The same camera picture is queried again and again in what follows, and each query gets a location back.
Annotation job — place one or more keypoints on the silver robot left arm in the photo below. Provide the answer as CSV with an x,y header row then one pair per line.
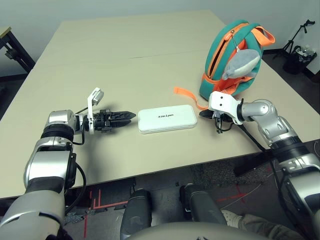
x,y
47,162

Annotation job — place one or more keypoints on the teal and orange backpack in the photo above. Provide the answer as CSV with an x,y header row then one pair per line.
x,y
217,40

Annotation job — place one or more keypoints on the white perforated bystander shoe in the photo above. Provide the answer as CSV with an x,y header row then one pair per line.
x,y
231,217

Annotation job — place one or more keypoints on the black trash bin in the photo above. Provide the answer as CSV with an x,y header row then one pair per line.
x,y
296,63

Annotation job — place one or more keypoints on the grey robot torso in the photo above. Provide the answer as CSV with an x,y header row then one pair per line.
x,y
200,232

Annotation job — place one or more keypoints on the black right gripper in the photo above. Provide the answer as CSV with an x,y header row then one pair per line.
x,y
225,118

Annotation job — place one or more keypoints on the dark grey robot right leg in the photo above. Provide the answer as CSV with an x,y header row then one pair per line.
x,y
202,207

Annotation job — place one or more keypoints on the dark grey robot leg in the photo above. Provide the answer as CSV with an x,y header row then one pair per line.
x,y
137,212
202,207

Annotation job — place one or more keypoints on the dark grey robot left leg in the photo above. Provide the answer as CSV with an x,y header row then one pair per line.
x,y
137,212

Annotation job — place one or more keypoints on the black framed side table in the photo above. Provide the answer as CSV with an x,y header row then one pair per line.
x,y
17,52

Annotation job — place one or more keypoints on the black tripod stand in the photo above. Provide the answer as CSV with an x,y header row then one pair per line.
x,y
291,43

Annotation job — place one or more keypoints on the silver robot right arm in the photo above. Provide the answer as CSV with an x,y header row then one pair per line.
x,y
275,125

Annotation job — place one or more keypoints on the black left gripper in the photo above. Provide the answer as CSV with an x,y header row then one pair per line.
x,y
102,121

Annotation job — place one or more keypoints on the khaki bystander trouser leg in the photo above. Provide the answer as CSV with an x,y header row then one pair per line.
x,y
265,225

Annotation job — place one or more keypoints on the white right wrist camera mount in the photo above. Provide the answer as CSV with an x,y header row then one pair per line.
x,y
222,102

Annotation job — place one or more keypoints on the white Unitree pencil case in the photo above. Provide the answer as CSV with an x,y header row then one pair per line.
x,y
167,122

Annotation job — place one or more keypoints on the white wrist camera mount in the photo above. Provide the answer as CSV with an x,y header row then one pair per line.
x,y
222,102
97,96

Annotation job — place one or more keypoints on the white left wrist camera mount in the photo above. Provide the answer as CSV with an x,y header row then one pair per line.
x,y
97,96

